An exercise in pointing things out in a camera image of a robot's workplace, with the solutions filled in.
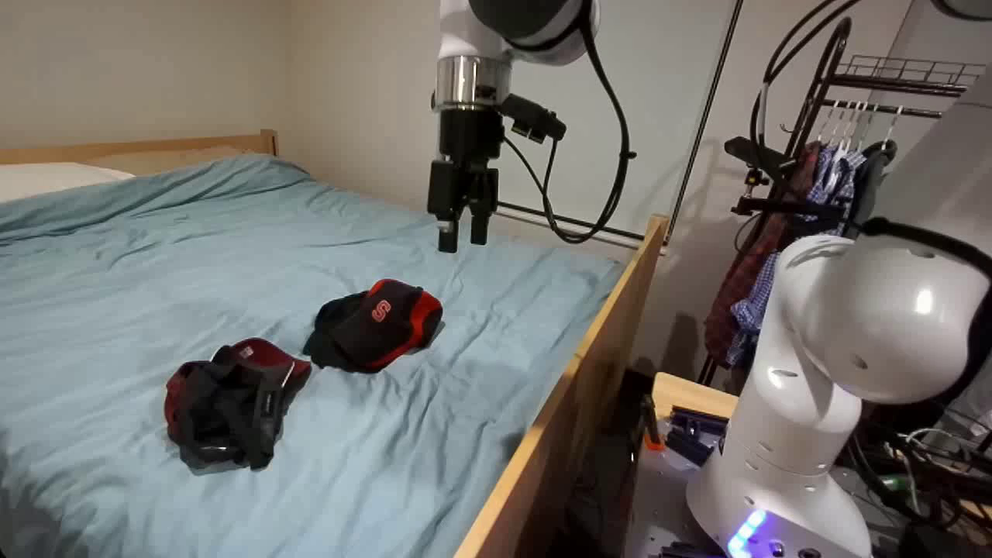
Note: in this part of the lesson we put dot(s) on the dark red hanging garment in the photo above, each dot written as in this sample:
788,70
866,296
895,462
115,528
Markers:
746,269

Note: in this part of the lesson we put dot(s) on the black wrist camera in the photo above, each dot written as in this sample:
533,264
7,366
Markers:
533,117

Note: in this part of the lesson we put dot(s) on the black metal clothes rack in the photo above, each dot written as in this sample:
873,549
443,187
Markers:
827,73

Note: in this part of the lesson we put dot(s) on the light blue bed sheet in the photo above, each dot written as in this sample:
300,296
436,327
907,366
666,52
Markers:
125,300

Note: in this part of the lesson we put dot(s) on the blue hanging garment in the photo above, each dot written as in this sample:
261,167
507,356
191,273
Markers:
831,175

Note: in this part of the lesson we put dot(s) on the small wooden stool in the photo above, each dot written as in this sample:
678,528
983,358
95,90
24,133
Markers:
688,396

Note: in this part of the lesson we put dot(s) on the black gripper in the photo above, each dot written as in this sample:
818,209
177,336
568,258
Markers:
466,155

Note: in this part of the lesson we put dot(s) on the wooden bed frame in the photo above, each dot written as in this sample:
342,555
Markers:
577,391

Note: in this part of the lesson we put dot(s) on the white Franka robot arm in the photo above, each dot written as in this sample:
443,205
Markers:
815,391

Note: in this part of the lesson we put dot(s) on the white pillow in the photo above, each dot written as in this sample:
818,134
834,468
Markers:
52,179

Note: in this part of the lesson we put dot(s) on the dark red and black cap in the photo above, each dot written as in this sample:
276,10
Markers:
275,364

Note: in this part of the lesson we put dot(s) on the framed white wall panel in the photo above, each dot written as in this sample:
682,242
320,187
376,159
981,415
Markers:
661,124

